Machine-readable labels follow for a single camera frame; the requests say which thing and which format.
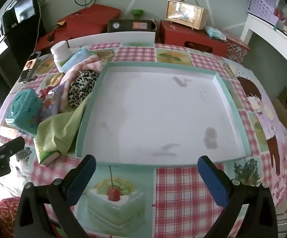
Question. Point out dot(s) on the white wall socket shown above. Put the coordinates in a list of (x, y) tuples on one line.
[(44, 0)]

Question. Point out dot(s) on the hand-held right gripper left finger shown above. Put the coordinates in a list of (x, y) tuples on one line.
[(80, 178)]

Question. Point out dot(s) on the blue face mask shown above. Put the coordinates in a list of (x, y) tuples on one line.
[(76, 57)]

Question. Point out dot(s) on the printed checkered tablecloth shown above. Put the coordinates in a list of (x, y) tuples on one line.
[(183, 191)]

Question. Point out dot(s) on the red and white hair bow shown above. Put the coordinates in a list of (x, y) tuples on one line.
[(44, 93)]

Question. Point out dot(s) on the white tray with teal rim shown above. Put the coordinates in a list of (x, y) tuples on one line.
[(158, 116)]

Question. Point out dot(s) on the small monitor screen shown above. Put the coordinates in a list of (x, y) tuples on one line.
[(21, 10)]

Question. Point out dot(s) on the black box with labels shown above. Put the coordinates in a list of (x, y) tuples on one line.
[(126, 26)]

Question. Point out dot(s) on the red patterned box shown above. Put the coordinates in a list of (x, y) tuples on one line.
[(236, 47)]

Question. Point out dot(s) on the white desk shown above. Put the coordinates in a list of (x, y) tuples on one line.
[(265, 32)]

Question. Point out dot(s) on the pink striped fluffy sock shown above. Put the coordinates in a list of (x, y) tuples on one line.
[(88, 65)]

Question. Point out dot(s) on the green cloth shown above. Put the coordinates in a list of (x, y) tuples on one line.
[(56, 131)]

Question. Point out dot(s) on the black smartphone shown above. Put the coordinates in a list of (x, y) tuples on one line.
[(29, 67)]

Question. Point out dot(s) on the leopard print scrunchie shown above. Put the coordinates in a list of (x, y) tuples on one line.
[(81, 86)]

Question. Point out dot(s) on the green dumbbell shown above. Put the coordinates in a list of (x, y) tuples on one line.
[(136, 13)]

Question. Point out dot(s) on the light blue wipes pack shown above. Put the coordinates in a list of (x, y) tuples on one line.
[(215, 32)]

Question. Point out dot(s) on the white board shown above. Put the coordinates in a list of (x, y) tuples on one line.
[(113, 38)]

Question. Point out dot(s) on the purple plastic basket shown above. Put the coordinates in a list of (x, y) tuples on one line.
[(262, 2)]

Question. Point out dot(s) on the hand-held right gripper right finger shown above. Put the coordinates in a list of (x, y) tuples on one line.
[(213, 183)]

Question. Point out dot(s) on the teal wipes pack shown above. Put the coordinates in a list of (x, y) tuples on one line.
[(21, 109)]

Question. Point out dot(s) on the white bottle with green label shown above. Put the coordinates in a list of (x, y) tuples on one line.
[(60, 54)]

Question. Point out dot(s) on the green tissue pack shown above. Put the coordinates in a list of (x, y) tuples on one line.
[(46, 157)]

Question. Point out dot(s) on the purple printed packet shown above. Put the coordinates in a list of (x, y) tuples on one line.
[(51, 104)]

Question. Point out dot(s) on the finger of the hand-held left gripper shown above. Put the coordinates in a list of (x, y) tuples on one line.
[(9, 146)]

